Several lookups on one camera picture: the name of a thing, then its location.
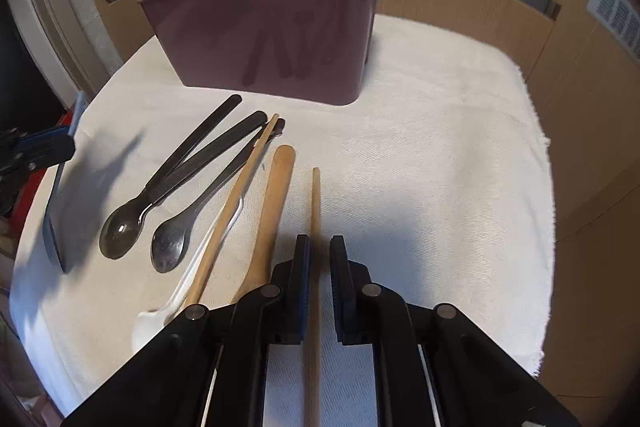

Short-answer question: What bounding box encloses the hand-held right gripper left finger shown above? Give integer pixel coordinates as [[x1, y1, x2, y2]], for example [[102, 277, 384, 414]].
[[62, 234, 313, 427]]

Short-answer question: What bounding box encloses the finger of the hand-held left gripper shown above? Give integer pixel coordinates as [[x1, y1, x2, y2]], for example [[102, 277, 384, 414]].
[[15, 127, 77, 171]]

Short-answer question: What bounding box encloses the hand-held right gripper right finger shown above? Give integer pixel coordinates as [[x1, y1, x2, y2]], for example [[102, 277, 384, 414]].
[[329, 234, 583, 427]]

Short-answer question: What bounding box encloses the wooden chopstick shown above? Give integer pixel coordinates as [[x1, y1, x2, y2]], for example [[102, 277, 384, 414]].
[[184, 114, 280, 310], [304, 167, 322, 427]]

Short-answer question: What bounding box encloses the wooden spoon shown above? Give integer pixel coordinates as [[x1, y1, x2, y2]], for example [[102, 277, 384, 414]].
[[232, 145, 296, 305]]

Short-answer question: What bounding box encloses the black handled metal spoon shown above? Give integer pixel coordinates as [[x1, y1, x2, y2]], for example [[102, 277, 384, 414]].
[[99, 94, 243, 260], [150, 118, 286, 274]]

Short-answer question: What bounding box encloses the white plastic spoon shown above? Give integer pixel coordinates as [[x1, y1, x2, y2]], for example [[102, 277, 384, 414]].
[[131, 197, 245, 353]]

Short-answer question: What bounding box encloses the black metal utensil handle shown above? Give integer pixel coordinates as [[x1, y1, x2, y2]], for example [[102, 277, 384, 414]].
[[145, 110, 269, 206]]

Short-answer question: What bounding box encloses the purple plastic utensil holder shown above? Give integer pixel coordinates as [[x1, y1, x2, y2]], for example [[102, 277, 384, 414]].
[[137, 0, 386, 106]]

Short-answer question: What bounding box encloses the red object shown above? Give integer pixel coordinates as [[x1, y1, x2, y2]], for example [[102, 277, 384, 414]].
[[15, 162, 51, 228]]

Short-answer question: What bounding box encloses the white towel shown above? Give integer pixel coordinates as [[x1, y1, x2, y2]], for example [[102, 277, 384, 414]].
[[10, 12, 556, 427]]

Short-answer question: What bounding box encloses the short grey vent grille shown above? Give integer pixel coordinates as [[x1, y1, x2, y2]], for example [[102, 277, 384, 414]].
[[587, 0, 640, 54]]

